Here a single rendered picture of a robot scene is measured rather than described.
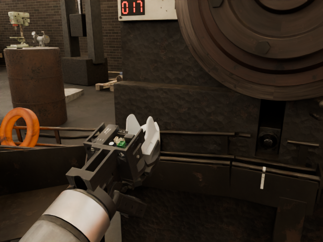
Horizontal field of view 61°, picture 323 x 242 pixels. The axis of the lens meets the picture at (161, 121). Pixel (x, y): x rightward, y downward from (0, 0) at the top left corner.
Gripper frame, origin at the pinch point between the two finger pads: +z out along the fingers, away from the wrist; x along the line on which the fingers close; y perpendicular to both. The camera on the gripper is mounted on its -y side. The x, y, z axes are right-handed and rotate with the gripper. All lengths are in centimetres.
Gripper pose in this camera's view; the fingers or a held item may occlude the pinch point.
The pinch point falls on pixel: (152, 129)
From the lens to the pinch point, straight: 51.3
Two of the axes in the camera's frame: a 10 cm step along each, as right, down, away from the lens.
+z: 3.8, -5.6, 7.4
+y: -1.2, -8.2, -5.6
